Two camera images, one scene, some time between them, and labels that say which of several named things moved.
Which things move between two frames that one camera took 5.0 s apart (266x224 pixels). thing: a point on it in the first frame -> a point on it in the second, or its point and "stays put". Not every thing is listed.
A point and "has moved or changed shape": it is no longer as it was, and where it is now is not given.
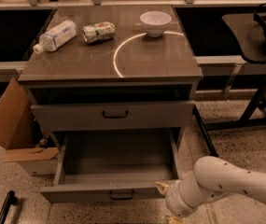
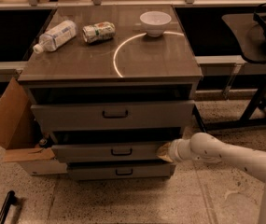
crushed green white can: x=98 y=32 stays put
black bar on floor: x=9 y=201 stays put
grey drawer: x=114 y=166 has moved or changed shape
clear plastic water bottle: x=49 y=42 stays put
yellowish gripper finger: x=161 y=186 -> x=162 y=151
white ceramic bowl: x=155 y=22 stays put
